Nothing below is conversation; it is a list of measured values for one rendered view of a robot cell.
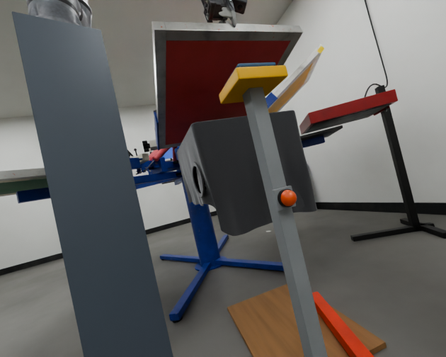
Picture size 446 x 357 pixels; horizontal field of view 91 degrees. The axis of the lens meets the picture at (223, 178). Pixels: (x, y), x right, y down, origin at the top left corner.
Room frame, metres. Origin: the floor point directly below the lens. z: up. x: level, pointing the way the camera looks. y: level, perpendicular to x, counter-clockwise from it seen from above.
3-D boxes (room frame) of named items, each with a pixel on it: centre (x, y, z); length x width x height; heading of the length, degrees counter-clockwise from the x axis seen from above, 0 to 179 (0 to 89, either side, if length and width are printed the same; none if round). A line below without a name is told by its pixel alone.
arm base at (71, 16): (0.60, 0.36, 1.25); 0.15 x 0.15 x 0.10
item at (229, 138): (0.84, -0.15, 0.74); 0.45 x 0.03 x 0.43; 109
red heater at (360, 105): (1.84, -1.10, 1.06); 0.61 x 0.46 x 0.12; 79
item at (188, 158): (1.00, 0.11, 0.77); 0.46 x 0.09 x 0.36; 19
